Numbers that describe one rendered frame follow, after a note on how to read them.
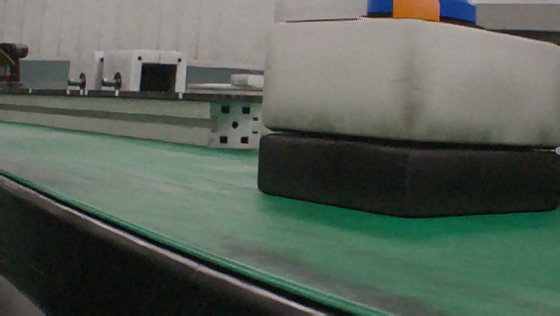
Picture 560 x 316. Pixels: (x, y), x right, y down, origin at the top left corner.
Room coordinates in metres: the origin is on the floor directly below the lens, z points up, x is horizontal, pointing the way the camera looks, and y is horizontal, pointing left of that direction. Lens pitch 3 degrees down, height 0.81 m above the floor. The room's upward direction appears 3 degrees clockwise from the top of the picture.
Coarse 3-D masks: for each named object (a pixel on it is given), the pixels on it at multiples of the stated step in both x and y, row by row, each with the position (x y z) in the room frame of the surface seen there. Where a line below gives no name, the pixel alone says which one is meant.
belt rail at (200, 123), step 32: (0, 96) 1.05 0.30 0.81; (32, 96) 0.97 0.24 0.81; (64, 96) 0.90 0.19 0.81; (96, 96) 0.84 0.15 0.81; (64, 128) 0.89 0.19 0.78; (96, 128) 0.84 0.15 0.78; (128, 128) 0.79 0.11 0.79; (160, 128) 0.75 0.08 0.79; (192, 128) 0.71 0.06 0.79; (224, 128) 0.70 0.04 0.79
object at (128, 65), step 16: (112, 64) 1.52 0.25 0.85; (128, 64) 1.48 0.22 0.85; (144, 64) 1.53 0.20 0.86; (160, 64) 1.54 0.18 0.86; (176, 64) 1.51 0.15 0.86; (112, 80) 1.49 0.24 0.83; (128, 80) 1.47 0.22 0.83; (144, 80) 1.50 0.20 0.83; (160, 80) 1.52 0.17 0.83; (176, 80) 1.51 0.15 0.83
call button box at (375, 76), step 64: (320, 64) 0.35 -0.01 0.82; (384, 64) 0.32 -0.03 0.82; (448, 64) 0.32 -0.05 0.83; (512, 64) 0.34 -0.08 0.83; (320, 128) 0.35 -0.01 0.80; (384, 128) 0.32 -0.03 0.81; (448, 128) 0.32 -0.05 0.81; (512, 128) 0.34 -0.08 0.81; (320, 192) 0.35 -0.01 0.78; (384, 192) 0.32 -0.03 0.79; (448, 192) 0.32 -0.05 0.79; (512, 192) 0.34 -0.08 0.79
